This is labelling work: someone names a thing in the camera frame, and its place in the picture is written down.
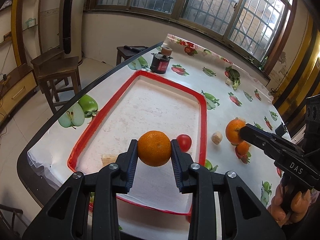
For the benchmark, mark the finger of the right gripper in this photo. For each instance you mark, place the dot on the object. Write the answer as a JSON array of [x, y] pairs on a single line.
[[272, 145]]

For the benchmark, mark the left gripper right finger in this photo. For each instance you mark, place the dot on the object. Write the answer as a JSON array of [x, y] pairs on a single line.
[[196, 179]]

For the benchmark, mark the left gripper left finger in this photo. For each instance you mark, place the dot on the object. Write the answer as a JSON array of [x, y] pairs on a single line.
[[112, 179]]

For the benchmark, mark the small beige cake cube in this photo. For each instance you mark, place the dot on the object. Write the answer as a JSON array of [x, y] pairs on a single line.
[[108, 159]]

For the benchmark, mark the small mandarin orange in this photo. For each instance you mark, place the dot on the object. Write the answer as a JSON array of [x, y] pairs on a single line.
[[242, 148]]

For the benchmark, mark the red cherry tomato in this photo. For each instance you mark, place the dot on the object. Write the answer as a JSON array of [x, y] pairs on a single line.
[[184, 142]]

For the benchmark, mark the beige cake piece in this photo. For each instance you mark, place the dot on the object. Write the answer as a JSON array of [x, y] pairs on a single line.
[[216, 137]]

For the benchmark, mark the large orange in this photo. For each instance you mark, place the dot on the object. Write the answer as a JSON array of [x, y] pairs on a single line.
[[232, 131]]

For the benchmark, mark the person's right hand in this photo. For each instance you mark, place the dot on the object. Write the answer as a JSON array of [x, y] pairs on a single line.
[[299, 207]]

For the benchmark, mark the fruit print tablecloth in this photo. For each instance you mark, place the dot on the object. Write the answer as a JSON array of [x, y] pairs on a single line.
[[63, 217]]

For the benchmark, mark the red rimmed white tray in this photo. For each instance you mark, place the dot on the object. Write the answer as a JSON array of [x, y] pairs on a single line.
[[152, 110]]

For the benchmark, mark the green leafy vegetable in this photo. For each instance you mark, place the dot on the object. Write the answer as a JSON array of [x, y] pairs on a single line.
[[234, 76]]

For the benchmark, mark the black red-labelled jar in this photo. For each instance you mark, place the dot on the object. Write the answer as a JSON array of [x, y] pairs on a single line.
[[160, 60]]

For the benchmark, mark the wooden stool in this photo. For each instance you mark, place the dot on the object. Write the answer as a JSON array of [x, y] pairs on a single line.
[[56, 74]]

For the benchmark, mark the dark side table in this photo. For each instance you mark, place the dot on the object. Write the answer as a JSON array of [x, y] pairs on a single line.
[[126, 52]]

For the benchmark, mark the low wooden tv cabinet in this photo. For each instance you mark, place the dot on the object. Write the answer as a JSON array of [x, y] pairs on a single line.
[[19, 84]]

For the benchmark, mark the barred window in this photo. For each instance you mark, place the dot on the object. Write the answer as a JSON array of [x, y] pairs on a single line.
[[248, 27]]

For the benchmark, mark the tall standing air conditioner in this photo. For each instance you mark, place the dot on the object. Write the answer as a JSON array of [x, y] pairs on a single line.
[[70, 28]]

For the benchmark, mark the wooden wall shelf unit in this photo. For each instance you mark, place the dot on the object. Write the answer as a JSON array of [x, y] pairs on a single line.
[[20, 33]]

